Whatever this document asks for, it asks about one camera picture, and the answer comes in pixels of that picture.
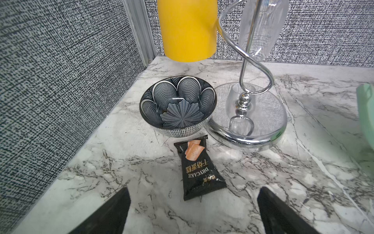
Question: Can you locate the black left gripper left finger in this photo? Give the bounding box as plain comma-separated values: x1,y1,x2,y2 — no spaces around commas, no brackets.
70,187,131,234

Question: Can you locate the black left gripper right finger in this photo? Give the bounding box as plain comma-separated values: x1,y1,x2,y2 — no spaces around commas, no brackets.
257,187,318,234

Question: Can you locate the green nail kit case front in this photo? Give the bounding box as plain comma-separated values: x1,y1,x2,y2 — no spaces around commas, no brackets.
356,83,374,149

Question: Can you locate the black snack packet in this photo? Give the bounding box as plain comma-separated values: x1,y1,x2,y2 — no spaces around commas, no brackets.
174,135,227,201

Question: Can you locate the chrome cup holder stand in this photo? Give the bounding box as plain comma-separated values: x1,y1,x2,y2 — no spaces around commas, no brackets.
206,1,287,152

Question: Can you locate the black white patterned bowl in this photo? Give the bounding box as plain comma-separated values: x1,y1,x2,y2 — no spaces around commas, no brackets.
139,76,217,138

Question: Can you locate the clear glass cup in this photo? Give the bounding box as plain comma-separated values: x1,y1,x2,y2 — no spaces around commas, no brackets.
238,0,289,60

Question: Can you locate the yellow plastic cup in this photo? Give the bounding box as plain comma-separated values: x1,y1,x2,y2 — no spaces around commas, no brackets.
157,0,218,62

